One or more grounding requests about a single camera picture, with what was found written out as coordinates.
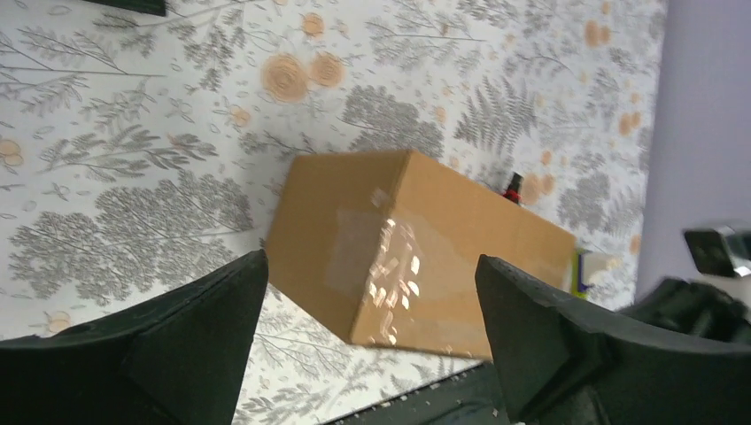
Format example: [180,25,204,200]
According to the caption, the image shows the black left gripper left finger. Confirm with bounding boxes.
[1,250,268,424]

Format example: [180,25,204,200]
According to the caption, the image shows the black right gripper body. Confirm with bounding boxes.
[622,278,750,345]

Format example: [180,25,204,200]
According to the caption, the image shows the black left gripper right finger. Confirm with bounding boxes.
[475,255,750,424]

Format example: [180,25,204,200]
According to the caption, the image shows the red black utility knife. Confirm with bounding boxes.
[502,173,523,205]

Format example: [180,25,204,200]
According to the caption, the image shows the brown cardboard express box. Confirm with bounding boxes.
[266,151,576,359]

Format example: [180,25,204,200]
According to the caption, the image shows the green purple toy block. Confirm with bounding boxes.
[569,248,621,298]

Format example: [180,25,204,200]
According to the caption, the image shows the floral patterned table mat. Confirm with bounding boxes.
[0,0,670,425]

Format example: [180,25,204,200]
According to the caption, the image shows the black white checkerboard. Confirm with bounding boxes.
[85,0,167,17]

